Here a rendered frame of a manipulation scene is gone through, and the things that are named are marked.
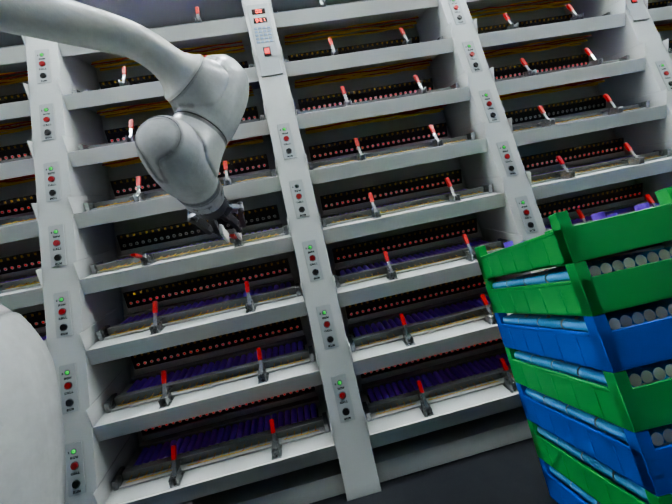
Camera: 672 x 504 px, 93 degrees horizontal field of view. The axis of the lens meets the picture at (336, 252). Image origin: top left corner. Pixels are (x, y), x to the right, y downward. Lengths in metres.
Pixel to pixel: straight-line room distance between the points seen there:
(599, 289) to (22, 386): 0.68
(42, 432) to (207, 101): 0.51
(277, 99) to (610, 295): 1.00
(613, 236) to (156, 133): 0.71
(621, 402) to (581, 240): 0.23
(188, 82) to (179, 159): 0.15
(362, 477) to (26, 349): 0.84
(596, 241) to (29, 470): 0.70
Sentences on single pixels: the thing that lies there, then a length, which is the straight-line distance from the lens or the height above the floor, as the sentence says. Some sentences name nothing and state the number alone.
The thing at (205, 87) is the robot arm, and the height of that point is 0.91.
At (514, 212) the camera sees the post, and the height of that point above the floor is 0.66.
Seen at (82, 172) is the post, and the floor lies 1.09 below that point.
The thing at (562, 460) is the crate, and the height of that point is 0.11.
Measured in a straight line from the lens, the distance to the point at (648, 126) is 1.76.
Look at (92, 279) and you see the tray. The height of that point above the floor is 0.73.
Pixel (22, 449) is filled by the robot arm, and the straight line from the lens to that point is 0.39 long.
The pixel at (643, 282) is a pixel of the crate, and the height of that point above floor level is 0.43.
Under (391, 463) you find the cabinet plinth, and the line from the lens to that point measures 1.09.
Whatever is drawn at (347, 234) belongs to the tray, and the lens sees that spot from 0.99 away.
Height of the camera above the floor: 0.50
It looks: 10 degrees up
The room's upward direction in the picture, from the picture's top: 13 degrees counter-clockwise
